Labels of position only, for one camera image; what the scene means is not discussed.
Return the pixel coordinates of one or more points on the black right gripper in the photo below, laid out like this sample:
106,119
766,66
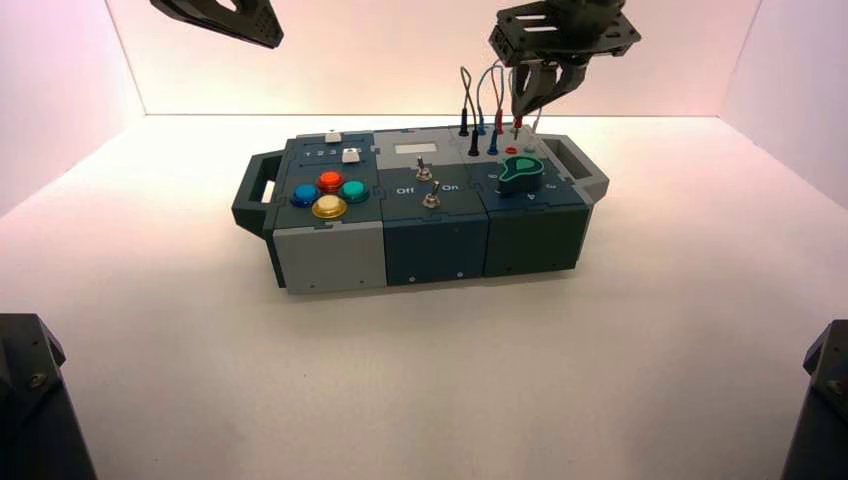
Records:
570,33

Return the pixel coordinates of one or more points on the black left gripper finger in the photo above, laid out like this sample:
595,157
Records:
255,23

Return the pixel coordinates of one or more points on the green rotary knob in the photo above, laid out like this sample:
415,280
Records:
521,175

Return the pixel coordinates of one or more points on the white rectangular display window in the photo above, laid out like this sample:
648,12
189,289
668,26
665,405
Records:
416,149

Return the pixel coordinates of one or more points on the red round push button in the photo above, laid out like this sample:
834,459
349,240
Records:
330,180

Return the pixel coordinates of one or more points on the blue round push button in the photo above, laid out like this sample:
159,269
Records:
305,195

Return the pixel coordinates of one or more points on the green round push button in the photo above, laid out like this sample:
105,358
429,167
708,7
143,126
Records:
354,191

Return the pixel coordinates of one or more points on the yellow round push button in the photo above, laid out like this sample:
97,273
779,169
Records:
329,207

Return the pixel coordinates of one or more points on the grey and teal control box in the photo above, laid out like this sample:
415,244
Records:
331,258

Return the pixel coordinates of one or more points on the white slider switch cap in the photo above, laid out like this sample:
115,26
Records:
350,155
333,137

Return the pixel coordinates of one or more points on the metal toggle switch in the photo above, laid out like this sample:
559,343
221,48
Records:
422,171
432,197

